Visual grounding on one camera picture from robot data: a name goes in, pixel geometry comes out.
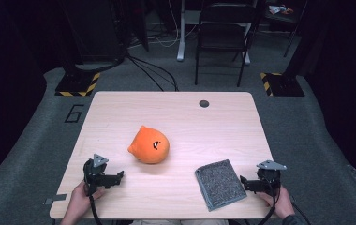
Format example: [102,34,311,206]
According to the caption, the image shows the person's right hand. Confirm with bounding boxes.
[255,186,296,219]

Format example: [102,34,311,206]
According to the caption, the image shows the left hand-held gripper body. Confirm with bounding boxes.
[82,153,113,197]

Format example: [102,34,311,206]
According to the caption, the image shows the white floor cables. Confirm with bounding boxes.
[128,0,199,50]

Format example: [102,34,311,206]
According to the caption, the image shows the left hand-held gripper cable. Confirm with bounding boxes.
[87,194,104,225]

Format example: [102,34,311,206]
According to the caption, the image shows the white desk leg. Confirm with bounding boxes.
[176,0,187,62]

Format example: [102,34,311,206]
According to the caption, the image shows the hand-held gripper cable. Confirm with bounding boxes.
[87,194,104,225]
[257,184,283,225]

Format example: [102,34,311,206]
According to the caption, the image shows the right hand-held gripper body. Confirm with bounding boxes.
[255,159,288,197]

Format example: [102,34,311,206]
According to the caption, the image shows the person's left hand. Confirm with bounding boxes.
[68,180,107,218]

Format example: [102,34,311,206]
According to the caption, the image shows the black striped stand base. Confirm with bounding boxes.
[54,71,101,98]
[259,72,305,98]

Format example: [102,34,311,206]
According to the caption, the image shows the black folding chair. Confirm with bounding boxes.
[194,2,259,88]

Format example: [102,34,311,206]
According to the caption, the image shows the orange plush toy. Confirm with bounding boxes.
[126,125,171,165]

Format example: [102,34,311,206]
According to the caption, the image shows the thin black floor cable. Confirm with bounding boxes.
[290,202,312,225]

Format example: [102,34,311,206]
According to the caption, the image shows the right hand-held gripper cable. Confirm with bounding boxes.
[257,184,283,225]

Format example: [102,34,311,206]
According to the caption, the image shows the colourful items on dark table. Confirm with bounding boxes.
[268,4,294,16]

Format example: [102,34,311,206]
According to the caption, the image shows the black tape floor marking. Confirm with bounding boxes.
[64,104,85,124]

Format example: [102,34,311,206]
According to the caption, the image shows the grey tape strip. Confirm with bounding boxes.
[43,193,68,206]

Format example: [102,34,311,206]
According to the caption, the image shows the grey fluffy cloth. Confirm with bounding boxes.
[194,158,248,213]

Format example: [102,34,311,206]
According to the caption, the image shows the black equipment cabinet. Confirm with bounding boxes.
[58,0,127,64]

